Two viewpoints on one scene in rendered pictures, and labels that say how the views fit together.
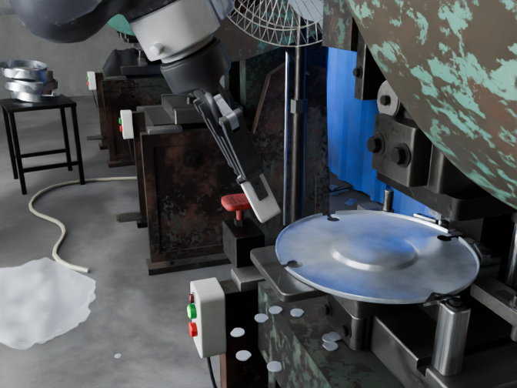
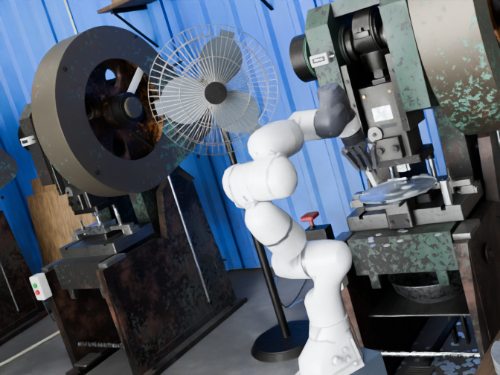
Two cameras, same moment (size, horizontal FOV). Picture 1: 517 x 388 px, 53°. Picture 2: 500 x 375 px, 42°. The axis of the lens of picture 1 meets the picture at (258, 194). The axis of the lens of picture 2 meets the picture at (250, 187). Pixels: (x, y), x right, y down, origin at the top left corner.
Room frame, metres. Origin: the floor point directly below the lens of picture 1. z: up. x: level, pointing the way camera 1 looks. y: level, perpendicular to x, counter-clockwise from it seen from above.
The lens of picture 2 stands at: (-0.90, 1.56, 1.39)
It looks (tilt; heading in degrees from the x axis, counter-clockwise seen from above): 11 degrees down; 325
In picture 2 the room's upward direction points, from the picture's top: 17 degrees counter-clockwise
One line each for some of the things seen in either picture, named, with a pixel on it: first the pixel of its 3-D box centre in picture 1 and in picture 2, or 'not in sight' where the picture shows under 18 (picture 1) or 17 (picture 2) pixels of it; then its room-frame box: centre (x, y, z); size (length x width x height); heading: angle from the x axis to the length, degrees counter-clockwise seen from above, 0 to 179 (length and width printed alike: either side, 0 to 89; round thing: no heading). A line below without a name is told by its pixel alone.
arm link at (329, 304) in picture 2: not in sight; (328, 280); (0.48, 0.43, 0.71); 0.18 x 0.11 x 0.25; 18
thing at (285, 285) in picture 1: (342, 294); (396, 210); (0.67, -0.13, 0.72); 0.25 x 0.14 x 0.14; 110
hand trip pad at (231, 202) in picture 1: (240, 215); (312, 223); (0.96, 0.04, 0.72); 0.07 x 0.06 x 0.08; 110
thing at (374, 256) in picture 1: (373, 249); (396, 189); (0.69, -0.17, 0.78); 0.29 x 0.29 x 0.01
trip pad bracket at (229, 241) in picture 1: (243, 265); (323, 248); (0.95, 0.03, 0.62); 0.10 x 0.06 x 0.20; 20
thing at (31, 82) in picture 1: (39, 122); not in sight; (3.33, 1.43, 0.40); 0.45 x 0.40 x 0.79; 32
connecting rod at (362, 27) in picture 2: not in sight; (376, 54); (0.73, -0.29, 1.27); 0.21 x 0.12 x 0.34; 110
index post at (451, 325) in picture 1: (450, 334); (446, 191); (0.52, -0.23, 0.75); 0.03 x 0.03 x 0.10; 20
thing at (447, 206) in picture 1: (454, 188); (403, 158); (0.73, -0.29, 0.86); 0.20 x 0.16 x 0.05; 20
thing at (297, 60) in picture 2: not in sight; (318, 59); (0.97, -0.23, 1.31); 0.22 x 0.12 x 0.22; 110
